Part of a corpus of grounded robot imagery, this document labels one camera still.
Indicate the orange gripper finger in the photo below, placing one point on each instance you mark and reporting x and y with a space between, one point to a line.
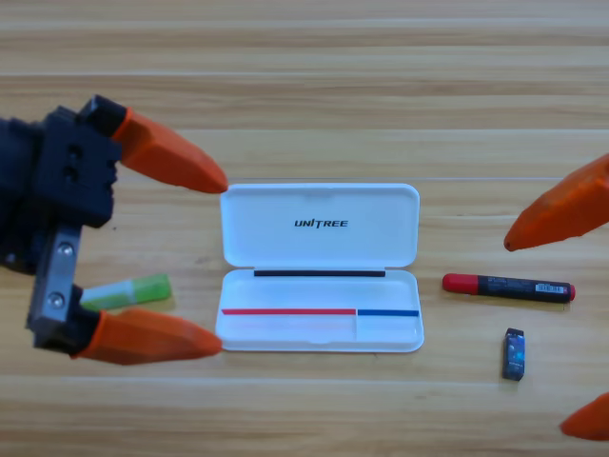
590 421
566 209
147 335

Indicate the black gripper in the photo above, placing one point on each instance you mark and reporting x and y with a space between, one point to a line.
71 166

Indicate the green highlighter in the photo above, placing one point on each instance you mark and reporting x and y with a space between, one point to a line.
138 290

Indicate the red and black marker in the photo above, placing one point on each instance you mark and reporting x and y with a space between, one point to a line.
509 287

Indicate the black eraser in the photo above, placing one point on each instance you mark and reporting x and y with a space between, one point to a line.
514 354

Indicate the white Unitree pencil case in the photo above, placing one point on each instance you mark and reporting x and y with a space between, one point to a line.
319 243

